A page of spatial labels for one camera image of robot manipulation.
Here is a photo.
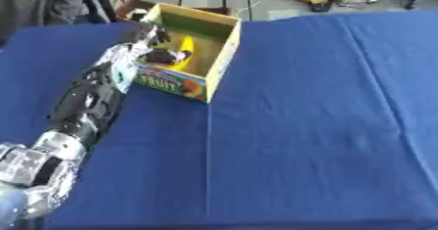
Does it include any person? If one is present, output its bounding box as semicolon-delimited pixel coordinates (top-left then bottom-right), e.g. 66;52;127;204
0;0;113;42

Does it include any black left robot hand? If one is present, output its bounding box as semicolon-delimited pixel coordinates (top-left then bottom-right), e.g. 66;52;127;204
121;22;194;66

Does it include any tan cardboard box green inside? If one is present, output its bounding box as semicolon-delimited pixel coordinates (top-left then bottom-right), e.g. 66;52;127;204
133;2;243;104

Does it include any brown cardboard box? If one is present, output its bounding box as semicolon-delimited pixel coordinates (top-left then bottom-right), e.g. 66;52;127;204
112;0;157;23

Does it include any yellow toy banana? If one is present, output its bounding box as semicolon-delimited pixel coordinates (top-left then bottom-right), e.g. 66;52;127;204
162;35;197;72

